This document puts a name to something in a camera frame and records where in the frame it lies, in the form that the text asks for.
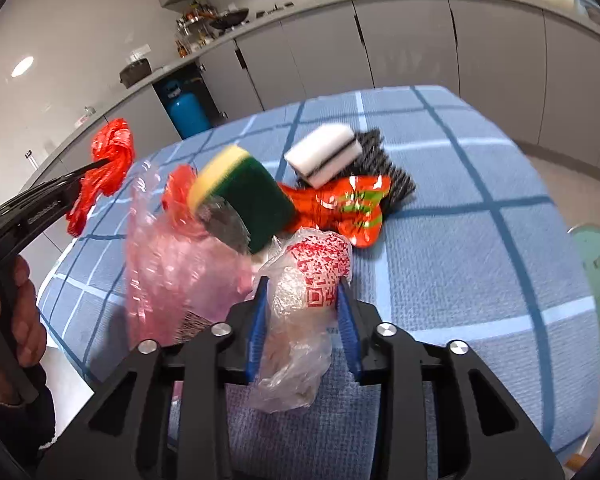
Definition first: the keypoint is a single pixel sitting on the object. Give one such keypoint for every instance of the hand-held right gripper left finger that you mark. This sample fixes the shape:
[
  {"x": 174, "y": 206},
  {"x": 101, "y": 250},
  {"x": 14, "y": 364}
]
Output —
[{"x": 260, "y": 332}]

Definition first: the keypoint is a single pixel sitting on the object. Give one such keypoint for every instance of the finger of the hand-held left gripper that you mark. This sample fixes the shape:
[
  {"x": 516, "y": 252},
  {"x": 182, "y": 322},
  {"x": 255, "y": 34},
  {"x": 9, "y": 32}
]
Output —
[
  {"x": 55, "y": 182},
  {"x": 35, "y": 215}
]

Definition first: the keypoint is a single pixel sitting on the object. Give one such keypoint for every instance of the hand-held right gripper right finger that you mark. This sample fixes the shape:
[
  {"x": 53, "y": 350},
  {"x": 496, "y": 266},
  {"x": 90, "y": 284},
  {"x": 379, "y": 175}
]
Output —
[{"x": 347, "y": 332}]

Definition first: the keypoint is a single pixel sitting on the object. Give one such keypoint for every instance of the clear printed plastic bag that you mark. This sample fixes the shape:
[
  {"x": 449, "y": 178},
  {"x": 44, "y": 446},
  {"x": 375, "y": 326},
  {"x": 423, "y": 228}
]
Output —
[{"x": 300, "y": 310}]

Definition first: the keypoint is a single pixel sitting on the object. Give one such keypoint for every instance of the red plastic bag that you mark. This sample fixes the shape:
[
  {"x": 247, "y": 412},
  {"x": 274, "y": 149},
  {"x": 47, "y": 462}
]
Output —
[{"x": 112, "y": 145}]

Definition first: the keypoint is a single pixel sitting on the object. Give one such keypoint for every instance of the orange snack wrapper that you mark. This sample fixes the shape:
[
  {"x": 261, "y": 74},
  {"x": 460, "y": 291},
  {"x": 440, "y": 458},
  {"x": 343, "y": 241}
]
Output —
[{"x": 355, "y": 210}]

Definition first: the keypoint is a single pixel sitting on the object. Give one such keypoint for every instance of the white sponge with black stripe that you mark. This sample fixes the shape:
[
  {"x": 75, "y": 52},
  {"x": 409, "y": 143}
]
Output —
[{"x": 320, "y": 152}]

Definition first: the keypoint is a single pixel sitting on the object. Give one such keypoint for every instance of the person's left forearm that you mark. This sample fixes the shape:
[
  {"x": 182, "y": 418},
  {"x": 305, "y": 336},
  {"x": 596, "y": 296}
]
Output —
[{"x": 15, "y": 430}]

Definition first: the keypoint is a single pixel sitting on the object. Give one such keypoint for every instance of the person's left hand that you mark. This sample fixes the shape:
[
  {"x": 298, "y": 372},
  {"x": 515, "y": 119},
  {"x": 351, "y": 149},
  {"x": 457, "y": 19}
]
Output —
[{"x": 32, "y": 320}]

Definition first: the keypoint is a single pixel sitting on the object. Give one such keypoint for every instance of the pink plastic bag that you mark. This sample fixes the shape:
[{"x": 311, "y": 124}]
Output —
[{"x": 180, "y": 280}]

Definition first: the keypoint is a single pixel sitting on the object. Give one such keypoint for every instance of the blue checked tablecloth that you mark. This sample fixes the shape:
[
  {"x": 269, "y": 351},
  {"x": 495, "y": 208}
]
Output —
[{"x": 455, "y": 260}]

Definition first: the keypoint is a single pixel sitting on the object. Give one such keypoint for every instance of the yellow green sponge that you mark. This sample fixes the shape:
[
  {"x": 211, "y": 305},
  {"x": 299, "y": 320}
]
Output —
[{"x": 250, "y": 195}]

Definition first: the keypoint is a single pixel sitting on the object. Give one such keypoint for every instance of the blue gas cylinder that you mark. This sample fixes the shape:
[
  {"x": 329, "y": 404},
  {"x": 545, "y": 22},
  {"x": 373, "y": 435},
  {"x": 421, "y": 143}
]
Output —
[{"x": 187, "y": 112}]

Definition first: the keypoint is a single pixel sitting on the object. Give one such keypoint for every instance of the black mesh scrubber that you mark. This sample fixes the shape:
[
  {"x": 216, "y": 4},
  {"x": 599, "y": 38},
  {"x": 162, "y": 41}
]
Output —
[{"x": 385, "y": 175}]

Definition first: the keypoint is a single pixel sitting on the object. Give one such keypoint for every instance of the condiment rack with bottles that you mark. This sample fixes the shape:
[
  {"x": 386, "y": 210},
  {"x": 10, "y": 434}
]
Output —
[{"x": 192, "y": 30}]

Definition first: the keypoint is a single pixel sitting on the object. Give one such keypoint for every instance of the black wok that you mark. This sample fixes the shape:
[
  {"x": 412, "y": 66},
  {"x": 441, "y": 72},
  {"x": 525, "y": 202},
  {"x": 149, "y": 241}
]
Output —
[{"x": 230, "y": 19}]

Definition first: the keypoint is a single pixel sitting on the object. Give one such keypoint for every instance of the grey kitchen counter cabinets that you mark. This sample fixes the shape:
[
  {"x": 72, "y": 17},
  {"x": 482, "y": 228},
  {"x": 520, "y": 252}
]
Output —
[{"x": 405, "y": 45}]

